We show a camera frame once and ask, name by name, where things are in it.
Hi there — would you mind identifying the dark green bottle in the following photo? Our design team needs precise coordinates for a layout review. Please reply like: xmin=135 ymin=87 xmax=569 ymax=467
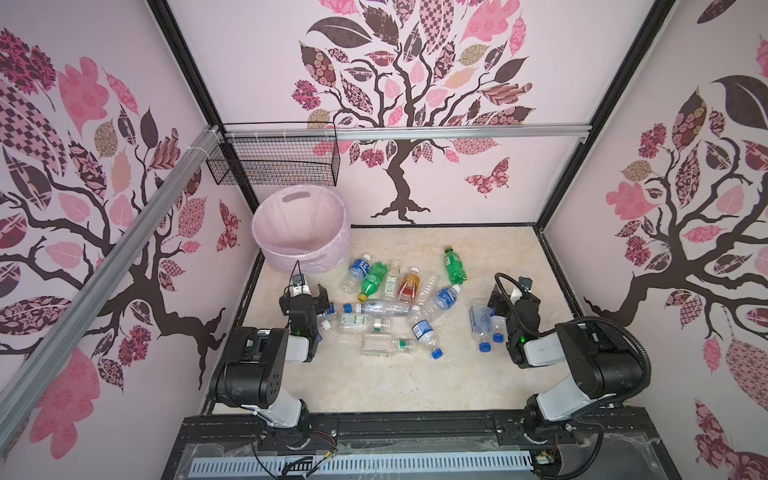
xmin=444 ymin=246 xmax=467 ymax=285

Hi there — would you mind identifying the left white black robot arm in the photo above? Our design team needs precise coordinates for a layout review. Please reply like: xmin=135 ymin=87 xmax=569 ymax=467
xmin=209 ymin=286 xmax=330 ymax=447

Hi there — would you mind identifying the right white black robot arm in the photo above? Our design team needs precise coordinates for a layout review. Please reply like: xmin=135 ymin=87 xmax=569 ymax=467
xmin=488 ymin=272 xmax=652 ymax=442

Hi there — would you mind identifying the pink plastic bin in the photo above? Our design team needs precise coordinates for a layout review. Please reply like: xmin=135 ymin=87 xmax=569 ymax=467
xmin=251 ymin=185 xmax=351 ymax=274

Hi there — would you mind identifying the clear square bottle upper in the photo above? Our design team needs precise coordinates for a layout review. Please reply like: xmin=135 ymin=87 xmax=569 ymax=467
xmin=338 ymin=313 xmax=392 ymax=333

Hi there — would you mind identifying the clear square bottle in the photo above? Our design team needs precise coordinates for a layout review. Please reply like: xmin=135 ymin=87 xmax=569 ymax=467
xmin=338 ymin=313 xmax=392 ymax=333
xmin=362 ymin=333 xmax=416 ymax=356

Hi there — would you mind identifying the long clear crushed bottle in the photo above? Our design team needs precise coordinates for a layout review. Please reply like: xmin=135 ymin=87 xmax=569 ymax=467
xmin=343 ymin=300 xmax=411 ymax=317

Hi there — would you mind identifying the light green bottle yellow cap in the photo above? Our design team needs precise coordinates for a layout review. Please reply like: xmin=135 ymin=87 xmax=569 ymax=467
xmin=358 ymin=261 xmax=389 ymax=302

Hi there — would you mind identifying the clear square bottle lower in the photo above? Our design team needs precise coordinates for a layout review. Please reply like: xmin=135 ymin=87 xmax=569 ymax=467
xmin=362 ymin=333 xmax=416 ymax=356

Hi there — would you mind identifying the clear bottle green label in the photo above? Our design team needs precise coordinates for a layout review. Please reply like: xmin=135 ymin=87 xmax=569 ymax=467
xmin=382 ymin=260 xmax=401 ymax=300

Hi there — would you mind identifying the clear ribbed bottle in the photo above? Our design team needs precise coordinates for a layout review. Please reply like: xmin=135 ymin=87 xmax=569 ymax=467
xmin=415 ymin=274 xmax=441 ymax=307

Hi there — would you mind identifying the blue label bottle blue cap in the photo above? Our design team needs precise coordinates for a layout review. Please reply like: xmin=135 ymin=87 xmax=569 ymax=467
xmin=411 ymin=319 xmax=443 ymax=360

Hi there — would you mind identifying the orange red drink bottle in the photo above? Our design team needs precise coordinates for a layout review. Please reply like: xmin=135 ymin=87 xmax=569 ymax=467
xmin=398 ymin=266 xmax=421 ymax=305

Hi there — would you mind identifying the black corrugated cable conduit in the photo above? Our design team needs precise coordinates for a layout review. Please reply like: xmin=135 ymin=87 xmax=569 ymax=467
xmin=494 ymin=272 xmax=653 ymax=415

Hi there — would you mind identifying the white slotted cable duct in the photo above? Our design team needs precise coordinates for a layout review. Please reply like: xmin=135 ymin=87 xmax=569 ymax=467
xmin=184 ymin=451 xmax=533 ymax=479

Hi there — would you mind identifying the black wire basket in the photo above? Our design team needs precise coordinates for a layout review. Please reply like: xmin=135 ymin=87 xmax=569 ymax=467
xmin=206 ymin=120 xmax=341 ymax=187

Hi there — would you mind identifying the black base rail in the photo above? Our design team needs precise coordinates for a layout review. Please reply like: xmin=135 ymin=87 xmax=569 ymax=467
xmin=162 ymin=407 xmax=679 ymax=479

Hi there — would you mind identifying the aluminium rail back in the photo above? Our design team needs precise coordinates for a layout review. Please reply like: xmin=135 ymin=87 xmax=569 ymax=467
xmin=225 ymin=124 xmax=592 ymax=141

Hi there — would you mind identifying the aluminium rail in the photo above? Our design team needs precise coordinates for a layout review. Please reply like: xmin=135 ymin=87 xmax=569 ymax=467
xmin=225 ymin=124 xmax=592 ymax=141
xmin=1 ymin=125 xmax=222 ymax=448

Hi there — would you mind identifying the aluminium rail left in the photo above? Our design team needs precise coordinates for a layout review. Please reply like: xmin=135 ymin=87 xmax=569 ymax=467
xmin=1 ymin=125 xmax=222 ymax=448

